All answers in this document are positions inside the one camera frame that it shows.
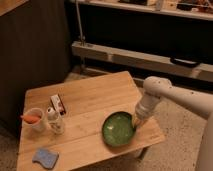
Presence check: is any orange carrot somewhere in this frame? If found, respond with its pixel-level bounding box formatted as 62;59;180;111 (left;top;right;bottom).
21;115;40;124

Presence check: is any upper shelf board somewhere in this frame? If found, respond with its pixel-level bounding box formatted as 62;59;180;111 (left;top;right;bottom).
69;0;213;22

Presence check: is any white bottle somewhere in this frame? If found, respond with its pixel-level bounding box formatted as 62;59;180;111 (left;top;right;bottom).
47;107;64;134

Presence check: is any small red white box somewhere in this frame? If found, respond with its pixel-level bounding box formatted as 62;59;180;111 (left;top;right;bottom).
50;94;66;115

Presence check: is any green ceramic bowl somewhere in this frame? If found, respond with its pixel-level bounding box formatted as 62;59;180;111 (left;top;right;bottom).
102;111;135;147

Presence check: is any metal pole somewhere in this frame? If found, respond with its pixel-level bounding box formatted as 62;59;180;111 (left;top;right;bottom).
75;0;85;45

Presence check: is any wooden low table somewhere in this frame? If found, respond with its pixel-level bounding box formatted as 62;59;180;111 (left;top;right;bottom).
17;71;165;171

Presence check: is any white mug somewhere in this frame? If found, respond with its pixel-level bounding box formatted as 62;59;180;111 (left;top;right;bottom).
22;108;46;132

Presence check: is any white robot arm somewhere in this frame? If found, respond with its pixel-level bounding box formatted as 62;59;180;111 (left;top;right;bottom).
132;76;213;171

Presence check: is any black handle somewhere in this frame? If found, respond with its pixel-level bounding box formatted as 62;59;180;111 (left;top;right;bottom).
170;57;201;68

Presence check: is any grey metal shelf rail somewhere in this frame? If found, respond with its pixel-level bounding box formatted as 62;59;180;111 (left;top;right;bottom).
71;41;213;82

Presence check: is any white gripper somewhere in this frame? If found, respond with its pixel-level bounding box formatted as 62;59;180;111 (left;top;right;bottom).
132;106;153;128

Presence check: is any blue sponge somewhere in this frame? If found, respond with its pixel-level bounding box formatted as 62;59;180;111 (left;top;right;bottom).
32;148;59;169

